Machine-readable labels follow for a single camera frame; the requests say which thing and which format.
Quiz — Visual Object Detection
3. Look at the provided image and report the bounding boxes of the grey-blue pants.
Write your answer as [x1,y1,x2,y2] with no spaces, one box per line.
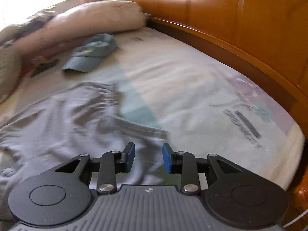
[1,82,168,221]

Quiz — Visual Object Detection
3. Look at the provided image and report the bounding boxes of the patchwork bed sheet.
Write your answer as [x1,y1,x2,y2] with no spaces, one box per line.
[1,28,304,189]

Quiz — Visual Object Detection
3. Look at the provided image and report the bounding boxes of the black phone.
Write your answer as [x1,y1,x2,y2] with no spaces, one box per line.
[31,59,59,77]

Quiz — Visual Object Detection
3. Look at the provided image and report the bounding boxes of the grey cat face cushion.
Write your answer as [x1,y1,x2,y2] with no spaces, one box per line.
[0,46,22,103]

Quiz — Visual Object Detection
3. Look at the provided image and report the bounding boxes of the blue baseball cap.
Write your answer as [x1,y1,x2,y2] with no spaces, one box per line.
[62,33,117,73]

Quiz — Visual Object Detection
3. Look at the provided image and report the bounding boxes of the pink folded quilt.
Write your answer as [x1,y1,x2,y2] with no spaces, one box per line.
[0,0,149,61]

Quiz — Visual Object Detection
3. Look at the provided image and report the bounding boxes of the wooden headboard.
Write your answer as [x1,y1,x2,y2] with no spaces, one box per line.
[120,0,308,231]

